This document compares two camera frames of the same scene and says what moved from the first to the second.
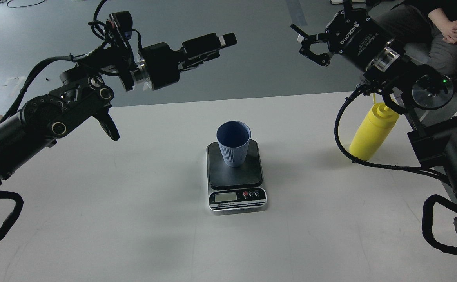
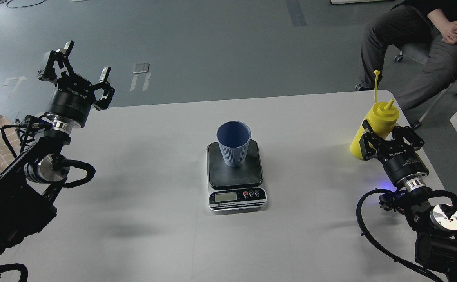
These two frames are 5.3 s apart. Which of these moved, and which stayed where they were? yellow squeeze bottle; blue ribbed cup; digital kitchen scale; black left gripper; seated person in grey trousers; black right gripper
Moved: black right gripper; black left gripper
Stayed: digital kitchen scale; seated person in grey trousers; yellow squeeze bottle; blue ribbed cup
